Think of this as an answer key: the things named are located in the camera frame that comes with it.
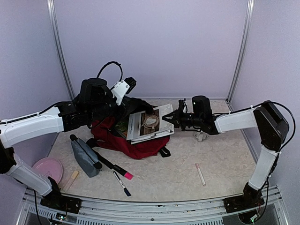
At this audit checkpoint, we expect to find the white coffee photo notebook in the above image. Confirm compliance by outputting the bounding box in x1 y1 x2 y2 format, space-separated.
126 104 174 144

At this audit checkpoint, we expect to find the yellow capped clear tube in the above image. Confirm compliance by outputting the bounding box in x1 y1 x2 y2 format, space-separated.
63 170 79 192

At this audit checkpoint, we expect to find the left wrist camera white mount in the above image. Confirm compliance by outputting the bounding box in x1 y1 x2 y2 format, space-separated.
111 77 136 105

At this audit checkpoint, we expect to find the pink capped pen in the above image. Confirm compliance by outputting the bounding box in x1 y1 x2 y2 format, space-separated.
195 163 206 187

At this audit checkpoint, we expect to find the blue capped white marker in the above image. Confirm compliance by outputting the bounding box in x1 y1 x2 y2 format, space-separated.
113 172 131 197

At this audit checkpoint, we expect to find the dark red student backpack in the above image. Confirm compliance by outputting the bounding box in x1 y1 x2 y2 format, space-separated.
86 97 171 159

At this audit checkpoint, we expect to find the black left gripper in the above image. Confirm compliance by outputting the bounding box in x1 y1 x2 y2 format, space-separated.
88 90 134 122

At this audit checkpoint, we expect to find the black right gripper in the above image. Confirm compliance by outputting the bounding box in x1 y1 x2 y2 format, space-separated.
162 106 203 131

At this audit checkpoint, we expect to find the pink plastic plate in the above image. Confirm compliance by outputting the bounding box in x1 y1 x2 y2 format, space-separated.
32 157 63 183

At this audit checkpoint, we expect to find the grey pencil case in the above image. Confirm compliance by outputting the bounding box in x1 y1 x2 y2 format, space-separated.
70 134 102 178

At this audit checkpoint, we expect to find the aluminium corner post right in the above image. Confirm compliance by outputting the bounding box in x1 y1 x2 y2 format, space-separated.
226 0 255 105

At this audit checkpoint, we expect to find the aluminium corner post left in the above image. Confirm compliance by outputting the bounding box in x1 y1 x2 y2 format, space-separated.
46 0 75 99

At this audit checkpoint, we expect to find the white floral mug orange inside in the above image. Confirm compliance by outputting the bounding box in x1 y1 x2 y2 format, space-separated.
193 131 209 142

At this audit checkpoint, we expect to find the aluminium front frame rail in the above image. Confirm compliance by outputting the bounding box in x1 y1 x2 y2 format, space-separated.
15 186 291 225

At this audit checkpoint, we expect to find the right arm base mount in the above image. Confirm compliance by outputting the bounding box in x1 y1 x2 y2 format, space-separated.
223 182 268 213

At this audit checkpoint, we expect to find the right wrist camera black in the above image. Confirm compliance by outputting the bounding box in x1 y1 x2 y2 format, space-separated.
178 98 188 113

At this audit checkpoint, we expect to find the aluminium corner post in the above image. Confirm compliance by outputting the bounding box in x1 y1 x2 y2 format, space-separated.
226 0 255 105
46 0 75 99

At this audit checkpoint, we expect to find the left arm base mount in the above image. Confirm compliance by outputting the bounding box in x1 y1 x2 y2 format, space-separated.
40 176 82 214

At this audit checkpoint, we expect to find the pink black highlighter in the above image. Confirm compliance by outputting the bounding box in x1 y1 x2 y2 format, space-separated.
113 165 133 180

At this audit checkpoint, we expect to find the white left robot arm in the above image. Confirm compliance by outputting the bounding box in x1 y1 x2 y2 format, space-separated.
0 77 136 209

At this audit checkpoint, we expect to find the orange treehouse paperback book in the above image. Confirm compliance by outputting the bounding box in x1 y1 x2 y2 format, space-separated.
114 120 128 139

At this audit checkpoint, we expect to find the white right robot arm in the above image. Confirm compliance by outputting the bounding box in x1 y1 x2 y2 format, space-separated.
162 96 289 208

